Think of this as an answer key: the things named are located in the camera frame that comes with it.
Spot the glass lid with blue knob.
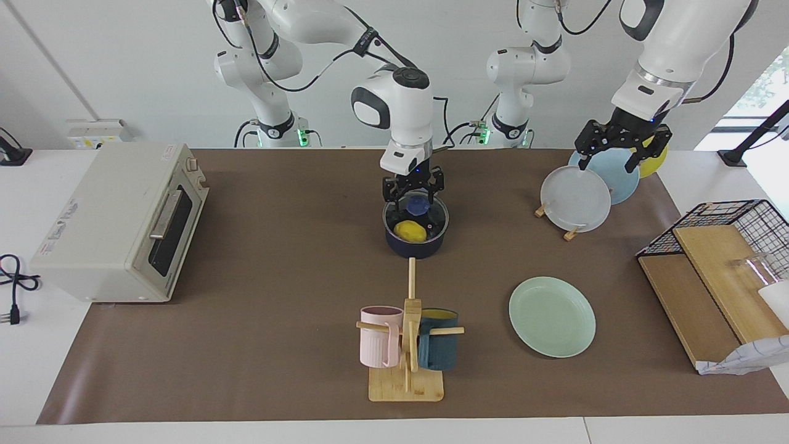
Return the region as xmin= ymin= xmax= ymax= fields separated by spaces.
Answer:
xmin=383 ymin=191 xmax=449 ymax=242

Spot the yellow potato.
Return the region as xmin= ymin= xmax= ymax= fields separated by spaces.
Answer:
xmin=394 ymin=220 xmax=428 ymax=242

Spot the yellow plate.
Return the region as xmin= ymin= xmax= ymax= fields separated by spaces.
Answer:
xmin=635 ymin=133 xmax=668 ymax=179

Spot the light blue plate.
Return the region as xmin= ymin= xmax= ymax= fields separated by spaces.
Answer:
xmin=568 ymin=145 xmax=640 ymax=205

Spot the grey plate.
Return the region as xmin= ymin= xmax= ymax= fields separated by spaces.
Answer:
xmin=541 ymin=165 xmax=612 ymax=233

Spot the wooden plate rack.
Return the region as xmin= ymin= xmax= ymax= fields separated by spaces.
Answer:
xmin=534 ymin=203 xmax=583 ymax=242

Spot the mint green plate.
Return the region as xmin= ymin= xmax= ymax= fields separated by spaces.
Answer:
xmin=509 ymin=276 xmax=597 ymax=358

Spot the dark blue saucepan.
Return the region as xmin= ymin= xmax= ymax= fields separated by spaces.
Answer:
xmin=382 ymin=191 xmax=449 ymax=258

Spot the black angled stand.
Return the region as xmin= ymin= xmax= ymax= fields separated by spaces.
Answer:
xmin=718 ymin=101 xmax=789 ymax=167

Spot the wooden two-tier shelf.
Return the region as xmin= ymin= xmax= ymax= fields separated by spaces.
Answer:
xmin=638 ymin=225 xmax=789 ymax=371

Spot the brown table mat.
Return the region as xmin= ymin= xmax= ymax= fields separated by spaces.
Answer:
xmin=37 ymin=148 xmax=789 ymax=425

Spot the pink ribbed mug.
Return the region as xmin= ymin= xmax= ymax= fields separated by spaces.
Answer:
xmin=360 ymin=306 xmax=404 ymax=369

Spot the dark teal mug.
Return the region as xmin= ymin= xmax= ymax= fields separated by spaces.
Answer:
xmin=418 ymin=308 xmax=460 ymax=371

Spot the clear glass cup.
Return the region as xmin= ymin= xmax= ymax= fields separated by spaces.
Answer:
xmin=732 ymin=253 xmax=779 ymax=290

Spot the wooden mug tree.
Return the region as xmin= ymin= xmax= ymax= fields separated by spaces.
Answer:
xmin=356 ymin=258 xmax=464 ymax=403

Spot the white printed cloth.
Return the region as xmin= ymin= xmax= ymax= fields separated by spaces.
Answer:
xmin=697 ymin=335 xmax=789 ymax=376

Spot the cream toaster oven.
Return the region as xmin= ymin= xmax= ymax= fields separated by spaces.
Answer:
xmin=30 ymin=143 xmax=210 ymax=303

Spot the white power strip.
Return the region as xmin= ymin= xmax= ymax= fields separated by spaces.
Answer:
xmin=67 ymin=119 xmax=133 ymax=150

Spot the black base cable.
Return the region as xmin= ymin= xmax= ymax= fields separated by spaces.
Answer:
xmin=443 ymin=92 xmax=501 ymax=146
xmin=234 ymin=119 xmax=261 ymax=149

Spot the black wire basket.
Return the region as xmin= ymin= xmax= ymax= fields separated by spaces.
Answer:
xmin=636 ymin=199 xmax=789 ymax=281

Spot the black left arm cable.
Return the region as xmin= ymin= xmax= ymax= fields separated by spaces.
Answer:
xmin=558 ymin=0 xmax=740 ymax=105

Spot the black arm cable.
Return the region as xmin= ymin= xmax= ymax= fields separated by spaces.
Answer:
xmin=558 ymin=0 xmax=740 ymax=105
xmin=213 ymin=0 xmax=454 ymax=152

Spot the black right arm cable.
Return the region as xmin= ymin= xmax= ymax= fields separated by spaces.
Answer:
xmin=213 ymin=0 xmax=454 ymax=152

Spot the black desk clamp mount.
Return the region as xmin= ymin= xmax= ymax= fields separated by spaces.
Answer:
xmin=0 ymin=128 xmax=33 ymax=166

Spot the black power cord with plug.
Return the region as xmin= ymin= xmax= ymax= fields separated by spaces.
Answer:
xmin=0 ymin=254 xmax=41 ymax=326

